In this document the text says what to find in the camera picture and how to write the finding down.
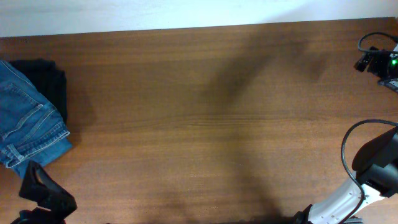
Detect blue denim jeans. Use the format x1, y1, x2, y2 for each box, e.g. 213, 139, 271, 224
1, 60, 72, 178

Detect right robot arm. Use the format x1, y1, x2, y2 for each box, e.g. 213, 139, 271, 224
291, 119, 397, 223

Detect black folded garment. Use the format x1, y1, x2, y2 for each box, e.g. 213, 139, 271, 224
9, 58, 68, 123

